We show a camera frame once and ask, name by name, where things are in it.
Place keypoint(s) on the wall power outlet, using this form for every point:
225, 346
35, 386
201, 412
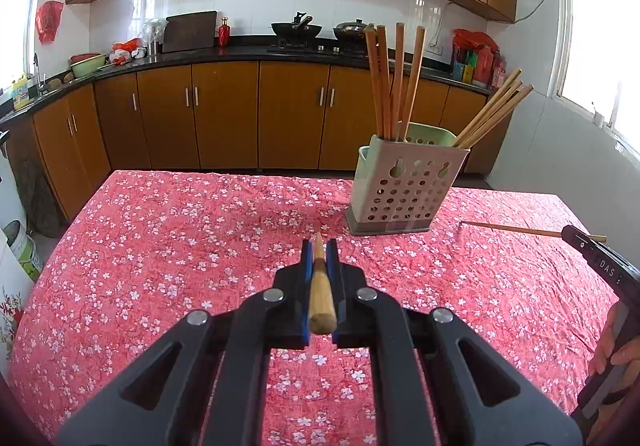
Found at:
435, 48

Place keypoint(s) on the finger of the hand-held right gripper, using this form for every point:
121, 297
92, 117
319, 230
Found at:
577, 241

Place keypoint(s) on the hanging red plastic bag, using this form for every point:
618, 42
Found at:
49, 21

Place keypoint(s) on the person's right hand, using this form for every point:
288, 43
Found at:
602, 346

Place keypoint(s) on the red and white bag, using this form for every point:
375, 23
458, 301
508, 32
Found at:
125, 54

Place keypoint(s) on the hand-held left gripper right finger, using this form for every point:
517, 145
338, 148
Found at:
336, 296

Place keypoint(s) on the yellow dish soap bottle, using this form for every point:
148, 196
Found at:
20, 94

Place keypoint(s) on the black kitchen countertop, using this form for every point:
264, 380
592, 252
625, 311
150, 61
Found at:
200, 57

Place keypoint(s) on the dark wooden cutting board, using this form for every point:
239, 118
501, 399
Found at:
190, 31

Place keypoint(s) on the metal faucet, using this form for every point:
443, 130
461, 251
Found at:
38, 76

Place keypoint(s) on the green basin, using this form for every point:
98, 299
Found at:
89, 67

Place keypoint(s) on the large bright window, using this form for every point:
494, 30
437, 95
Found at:
600, 51

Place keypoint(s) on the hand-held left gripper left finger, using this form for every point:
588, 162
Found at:
308, 296

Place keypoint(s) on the metal cup with plastic wrap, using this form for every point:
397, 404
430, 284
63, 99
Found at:
154, 39

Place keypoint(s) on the row of wooden base cabinets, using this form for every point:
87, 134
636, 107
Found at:
225, 116

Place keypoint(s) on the gas stove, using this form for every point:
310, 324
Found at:
320, 49

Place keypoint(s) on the brown potatoes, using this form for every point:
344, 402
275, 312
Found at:
60, 82

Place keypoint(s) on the red bag of packets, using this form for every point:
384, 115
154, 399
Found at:
475, 56

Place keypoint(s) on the perforated pale green chopstick holder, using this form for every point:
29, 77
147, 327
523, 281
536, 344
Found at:
419, 159

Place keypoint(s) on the narrow bright window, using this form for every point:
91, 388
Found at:
17, 26

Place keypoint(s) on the white floral appliance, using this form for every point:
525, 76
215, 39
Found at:
11, 311

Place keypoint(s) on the red bottle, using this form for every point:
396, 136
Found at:
224, 34

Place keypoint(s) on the black wok with lid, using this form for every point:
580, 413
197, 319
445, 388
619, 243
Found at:
352, 31

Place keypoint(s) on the small white cup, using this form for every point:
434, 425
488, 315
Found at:
598, 120

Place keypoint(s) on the dark cloth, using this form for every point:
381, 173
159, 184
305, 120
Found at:
37, 201

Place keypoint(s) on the red floral tablecloth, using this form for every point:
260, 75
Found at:
175, 251

